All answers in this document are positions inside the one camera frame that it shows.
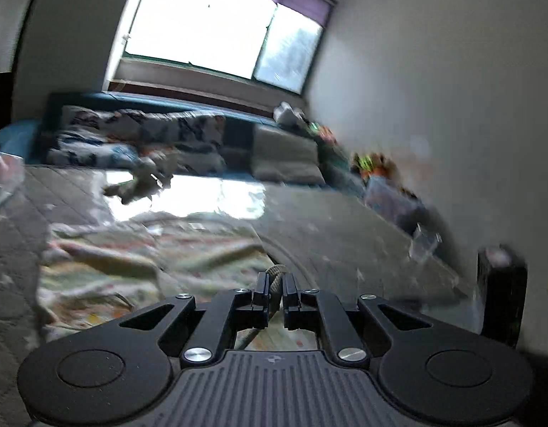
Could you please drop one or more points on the panda plush toy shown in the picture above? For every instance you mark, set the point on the panda plush toy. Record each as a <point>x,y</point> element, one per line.
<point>289,114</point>

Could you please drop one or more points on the dark wooden door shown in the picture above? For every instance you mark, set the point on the dark wooden door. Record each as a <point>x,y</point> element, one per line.
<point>7,98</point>

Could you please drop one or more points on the white plush rabbit toy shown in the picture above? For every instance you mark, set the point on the white plush rabbit toy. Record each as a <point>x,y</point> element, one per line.
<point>140,182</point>

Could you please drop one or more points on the colourful plush toys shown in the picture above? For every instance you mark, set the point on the colourful plush toys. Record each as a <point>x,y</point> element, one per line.
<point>374,164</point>

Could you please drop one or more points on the colourful plush toy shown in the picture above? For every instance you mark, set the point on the colourful plush toy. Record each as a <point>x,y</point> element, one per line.
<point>320,132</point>

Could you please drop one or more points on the green framed window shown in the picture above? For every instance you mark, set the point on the green framed window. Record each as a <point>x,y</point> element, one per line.
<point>202,22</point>

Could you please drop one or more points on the plain grey pillow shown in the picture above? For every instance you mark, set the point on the plain grey pillow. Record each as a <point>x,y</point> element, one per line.
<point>285,155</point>

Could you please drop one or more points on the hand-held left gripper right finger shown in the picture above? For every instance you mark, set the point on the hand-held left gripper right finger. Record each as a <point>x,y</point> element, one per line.
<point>290,302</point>

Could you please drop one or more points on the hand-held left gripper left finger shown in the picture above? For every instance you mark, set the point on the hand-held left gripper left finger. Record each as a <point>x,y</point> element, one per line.
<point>260,302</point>

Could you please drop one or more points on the clear plastic cup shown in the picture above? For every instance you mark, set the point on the clear plastic cup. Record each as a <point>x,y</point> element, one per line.
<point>425,244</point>

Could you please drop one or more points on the white tissue pack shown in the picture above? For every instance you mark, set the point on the white tissue pack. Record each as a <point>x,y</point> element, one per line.
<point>5,180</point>

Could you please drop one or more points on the teal sofa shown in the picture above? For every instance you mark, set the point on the teal sofa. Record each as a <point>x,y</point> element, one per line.
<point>238,122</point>

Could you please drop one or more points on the clear plastic storage box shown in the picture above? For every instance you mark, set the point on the clear plastic storage box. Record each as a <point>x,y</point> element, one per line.
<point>391,202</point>

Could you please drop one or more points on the patterned baby towel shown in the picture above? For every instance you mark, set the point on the patterned baby towel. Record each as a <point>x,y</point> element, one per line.
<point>122,267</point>

